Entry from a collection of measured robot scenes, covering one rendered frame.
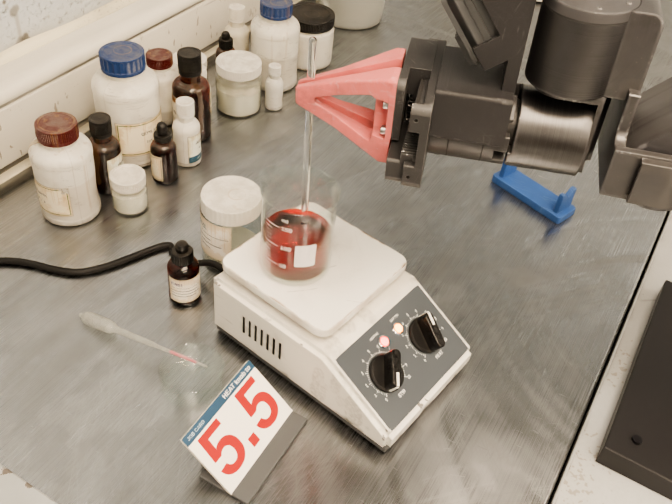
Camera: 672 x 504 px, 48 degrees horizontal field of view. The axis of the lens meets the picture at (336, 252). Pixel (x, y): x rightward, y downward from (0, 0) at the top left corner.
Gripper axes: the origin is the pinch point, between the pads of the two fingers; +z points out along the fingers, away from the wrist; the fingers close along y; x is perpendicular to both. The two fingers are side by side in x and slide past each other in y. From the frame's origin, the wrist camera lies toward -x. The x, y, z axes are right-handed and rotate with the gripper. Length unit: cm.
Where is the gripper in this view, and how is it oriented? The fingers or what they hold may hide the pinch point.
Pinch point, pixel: (308, 93)
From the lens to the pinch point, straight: 55.2
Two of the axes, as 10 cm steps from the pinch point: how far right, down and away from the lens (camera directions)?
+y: -2.0, 6.5, -7.3
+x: -0.5, 7.4, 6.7
